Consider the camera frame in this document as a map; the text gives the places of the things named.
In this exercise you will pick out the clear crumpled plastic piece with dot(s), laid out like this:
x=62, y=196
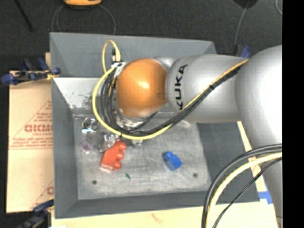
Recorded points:
x=99, y=141

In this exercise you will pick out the red toy building block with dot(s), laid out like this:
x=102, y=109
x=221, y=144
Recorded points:
x=112, y=157

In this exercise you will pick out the clear round glass thing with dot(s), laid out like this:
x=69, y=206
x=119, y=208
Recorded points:
x=90, y=124

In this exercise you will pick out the small green scrap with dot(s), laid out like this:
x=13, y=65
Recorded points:
x=127, y=176

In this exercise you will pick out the blue toy building block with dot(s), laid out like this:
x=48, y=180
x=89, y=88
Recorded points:
x=173, y=161

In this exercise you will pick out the grey metal bin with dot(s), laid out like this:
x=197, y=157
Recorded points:
x=147, y=179

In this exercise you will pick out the brown cardboard board, red print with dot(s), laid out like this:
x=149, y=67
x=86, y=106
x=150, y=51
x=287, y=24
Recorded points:
x=28, y=170

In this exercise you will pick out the black cylinder on white bracket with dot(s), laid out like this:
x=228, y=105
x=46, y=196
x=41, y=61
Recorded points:
x=118, y=65

